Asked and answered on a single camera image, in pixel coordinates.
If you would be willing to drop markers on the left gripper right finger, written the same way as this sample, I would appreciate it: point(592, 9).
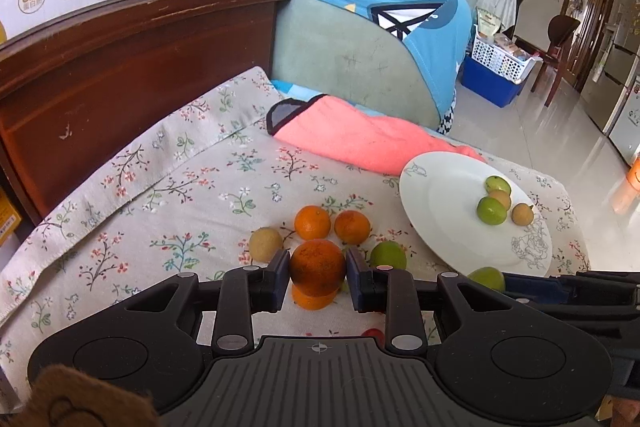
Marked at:
point(393, 292)

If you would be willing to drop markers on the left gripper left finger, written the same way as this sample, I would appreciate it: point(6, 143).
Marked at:
point(244, 292)

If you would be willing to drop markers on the green lime fruit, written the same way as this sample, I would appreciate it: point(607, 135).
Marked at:
point(388, 253)

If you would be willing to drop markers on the small red tomato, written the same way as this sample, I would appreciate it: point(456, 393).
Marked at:
point(376, 334)

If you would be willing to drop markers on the brown kiwi fruit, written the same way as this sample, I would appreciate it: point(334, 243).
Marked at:
point(264, 244)

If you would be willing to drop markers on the dark orange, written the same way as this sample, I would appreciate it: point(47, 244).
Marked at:
point(317, 268)

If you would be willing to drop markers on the floral tablecloth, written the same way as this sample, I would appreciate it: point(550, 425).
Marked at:
point(182, 197)

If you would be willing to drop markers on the white floral plate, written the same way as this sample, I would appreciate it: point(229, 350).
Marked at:
point(440, 193)

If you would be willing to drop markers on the brown longan right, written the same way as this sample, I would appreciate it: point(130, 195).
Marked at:
point(522, 214)

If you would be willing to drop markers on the brown longan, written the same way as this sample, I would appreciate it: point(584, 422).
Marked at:
point(522, 214)
point(502, 197)

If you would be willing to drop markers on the green jujube front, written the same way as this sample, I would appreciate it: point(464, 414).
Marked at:
point(490, 211)

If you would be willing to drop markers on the green jujube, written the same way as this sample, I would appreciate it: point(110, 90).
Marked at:
point(490, 211)
point(496, 183)

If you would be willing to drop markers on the brown longan middle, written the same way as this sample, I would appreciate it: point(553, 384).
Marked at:
point(502, 197)

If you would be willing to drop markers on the green jujube top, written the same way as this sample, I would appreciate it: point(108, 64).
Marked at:
point(496, 183)

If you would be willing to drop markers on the orange smiley cup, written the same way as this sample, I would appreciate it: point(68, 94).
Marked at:
point(633, 175)

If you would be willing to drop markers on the pink towel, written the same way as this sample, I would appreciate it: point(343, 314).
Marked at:
point(332, 128)

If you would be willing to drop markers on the refrigerator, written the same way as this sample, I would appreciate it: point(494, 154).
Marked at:
point(609, 82)

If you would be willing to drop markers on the blue storage bin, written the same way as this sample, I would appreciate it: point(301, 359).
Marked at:
point(490, 86)

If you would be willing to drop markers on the yellow box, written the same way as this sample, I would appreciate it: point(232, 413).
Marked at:
point(10, 218)

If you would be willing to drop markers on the white plastic basket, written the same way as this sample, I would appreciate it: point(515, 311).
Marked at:
point(508, 61)

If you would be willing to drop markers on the dark wooden cabinet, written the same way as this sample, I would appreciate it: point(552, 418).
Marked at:
point(74, 93)

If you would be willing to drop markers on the wooden chair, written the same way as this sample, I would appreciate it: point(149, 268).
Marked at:
point(561, 30)

